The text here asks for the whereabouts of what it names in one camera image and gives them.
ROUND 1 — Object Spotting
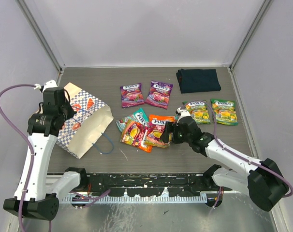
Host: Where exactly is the orange Fox's fruits packet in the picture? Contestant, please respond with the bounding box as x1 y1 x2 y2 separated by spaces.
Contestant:
145 115 176 148

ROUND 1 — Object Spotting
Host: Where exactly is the green snack packet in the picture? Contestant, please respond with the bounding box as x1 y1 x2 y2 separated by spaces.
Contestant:
183 101 210 124

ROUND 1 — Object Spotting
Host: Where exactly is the green Fox's candy packet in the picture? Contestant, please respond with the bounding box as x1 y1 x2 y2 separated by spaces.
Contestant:
211 99 238 126

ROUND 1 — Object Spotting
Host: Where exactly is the purple snack packet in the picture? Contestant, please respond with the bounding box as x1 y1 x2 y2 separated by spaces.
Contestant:
120 83 145 108

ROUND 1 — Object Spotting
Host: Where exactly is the blue checkered paper bag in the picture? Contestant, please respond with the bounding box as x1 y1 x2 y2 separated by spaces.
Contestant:
35 82 115 160

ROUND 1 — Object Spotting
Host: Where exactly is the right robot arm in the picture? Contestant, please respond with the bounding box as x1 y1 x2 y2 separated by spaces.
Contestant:
161 116 293 212

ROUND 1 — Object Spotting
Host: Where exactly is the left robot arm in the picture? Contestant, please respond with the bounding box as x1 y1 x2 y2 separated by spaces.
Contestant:
3 87 88 221

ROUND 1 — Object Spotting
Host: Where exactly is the folded navy cloth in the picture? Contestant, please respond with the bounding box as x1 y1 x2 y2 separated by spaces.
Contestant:
176 69 221 94

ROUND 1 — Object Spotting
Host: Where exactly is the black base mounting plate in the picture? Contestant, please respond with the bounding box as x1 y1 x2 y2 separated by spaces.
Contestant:
73 173 220 197

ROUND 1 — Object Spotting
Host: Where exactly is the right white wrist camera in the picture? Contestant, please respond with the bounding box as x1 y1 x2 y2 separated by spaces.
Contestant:
175 107 190 121

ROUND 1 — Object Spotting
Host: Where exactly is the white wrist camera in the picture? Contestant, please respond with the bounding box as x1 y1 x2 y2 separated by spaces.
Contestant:
42 80 58 92
175 107 190 121

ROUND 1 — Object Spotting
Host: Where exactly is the right aluminium frame post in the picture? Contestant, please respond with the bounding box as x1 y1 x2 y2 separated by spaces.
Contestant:
230 0 275 71

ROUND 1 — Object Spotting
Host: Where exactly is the aluminium frame post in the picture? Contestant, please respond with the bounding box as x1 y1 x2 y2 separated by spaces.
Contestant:
230 0 275 71
16 0 64 73

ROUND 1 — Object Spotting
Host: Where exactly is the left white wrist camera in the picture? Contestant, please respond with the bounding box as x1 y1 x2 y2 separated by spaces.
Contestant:
42 80 58 92

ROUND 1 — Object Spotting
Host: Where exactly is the left aluminium frame post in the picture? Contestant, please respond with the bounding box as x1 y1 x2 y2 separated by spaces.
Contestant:
16 0 64 73

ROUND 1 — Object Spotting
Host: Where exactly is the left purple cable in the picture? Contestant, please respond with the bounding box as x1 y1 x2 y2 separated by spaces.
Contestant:
0 84 53 232

